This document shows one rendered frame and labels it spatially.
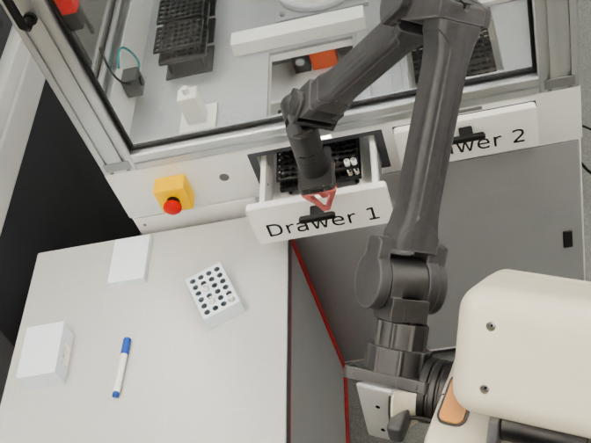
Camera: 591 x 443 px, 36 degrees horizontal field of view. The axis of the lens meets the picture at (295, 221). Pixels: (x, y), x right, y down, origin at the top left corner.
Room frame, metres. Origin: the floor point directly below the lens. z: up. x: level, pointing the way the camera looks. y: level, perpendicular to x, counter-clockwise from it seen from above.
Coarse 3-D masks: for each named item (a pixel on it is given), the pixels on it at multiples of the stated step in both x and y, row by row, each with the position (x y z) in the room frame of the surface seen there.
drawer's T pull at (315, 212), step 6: (312, 210) 1.24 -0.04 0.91; (318, 210) 1.23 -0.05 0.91; (300, 216) 1.24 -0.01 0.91; (306, 216) 1.23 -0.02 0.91; (312, 216) 1.22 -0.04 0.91; (318, 216) 1.22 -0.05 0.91; (324, 216) 1.21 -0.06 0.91; (330, 216) 1.21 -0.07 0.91; (300, 222) 1.23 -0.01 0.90; (306, 222) 1.22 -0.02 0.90
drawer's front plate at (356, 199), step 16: (336, 192) 1.24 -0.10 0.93; (352, 192) 1.23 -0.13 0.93; (368, 192) 1.22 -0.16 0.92; (384, 192) 1.21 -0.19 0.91; (256, 208) 1.29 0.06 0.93; (272, 208) 1.28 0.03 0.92; (288, 208) 1.27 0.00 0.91; (304, 208) 1.26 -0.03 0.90; (336, 208) 1.24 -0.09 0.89; (352, 208) 1.23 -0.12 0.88; (384, 208) 1.21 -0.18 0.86; (256, 224) 1.29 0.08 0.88; (288, 224) 1.27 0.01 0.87; (304, 224) 1.26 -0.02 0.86; (320, 224) 1.25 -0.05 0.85; (352, 224) 1.24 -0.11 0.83; (368, 224) 1.23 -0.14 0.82; (272, 240) 1.28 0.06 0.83
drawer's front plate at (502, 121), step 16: (480, 112) 1.31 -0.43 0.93; (496, 112) 1.29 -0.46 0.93; (512, 112) 1.27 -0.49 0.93; (528, 112) 1.27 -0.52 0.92; (400, 128) 1.35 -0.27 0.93; (480, 128) 1.29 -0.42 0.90; (496, 128) 1.28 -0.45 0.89; (512, 128) 1.28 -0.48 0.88; (528, 128) 1.27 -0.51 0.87; (400, 144) 1.34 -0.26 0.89; (512, 144) 1.28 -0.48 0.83; (528, 144) 1.27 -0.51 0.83; (400, 160) 1.34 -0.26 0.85
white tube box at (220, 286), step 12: (216, 264) 1.30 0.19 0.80; (192, 276) 1.30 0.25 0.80; (204, 276) 1.29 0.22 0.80; (216, 276) 1.27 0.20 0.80; (192, 288) 1.27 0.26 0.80; (216, 288) 1.24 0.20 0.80; (228, 288) 1.23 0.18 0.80; (204, 300) 1.22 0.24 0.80; (216, 300) 1.21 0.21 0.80; (228, 300) 1.20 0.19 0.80; (204, 312) 1.19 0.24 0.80; (216, 312) 1.18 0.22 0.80; (228, 312) 1.18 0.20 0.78; (240, 312) 1.18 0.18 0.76; (216, 324) 1.18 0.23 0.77
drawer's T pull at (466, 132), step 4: (460, 128) 1.30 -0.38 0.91; (464, 128) 1.29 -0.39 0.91; (468, 128) 1.29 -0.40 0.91; (460, 132) 1.29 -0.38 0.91; (464, 132) 1.29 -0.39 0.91; (468, 132) 1.28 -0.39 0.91; (472, 132) 1.28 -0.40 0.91; (480, 132) 1.27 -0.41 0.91; (484, 132) 1.27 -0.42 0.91; (456, 136) 1.28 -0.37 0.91; (460, 136) 1.28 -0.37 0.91; (464, 136) 1.27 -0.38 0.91; (468, 136) 1.27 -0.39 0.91; (472, 136) 1.27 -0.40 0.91; (476, 136) 1.26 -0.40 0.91; (480, 136) 1.26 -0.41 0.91; (484, 136) 1.26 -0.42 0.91; (456, 140) 1.27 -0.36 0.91; (460, 140) 1.27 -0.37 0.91; (464, 140) 1.27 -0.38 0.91; (468, 140) 1.27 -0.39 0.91; (472, 140) 1.26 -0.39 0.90; (476, 140) 1.26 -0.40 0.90; (452, 144) 1.28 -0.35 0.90
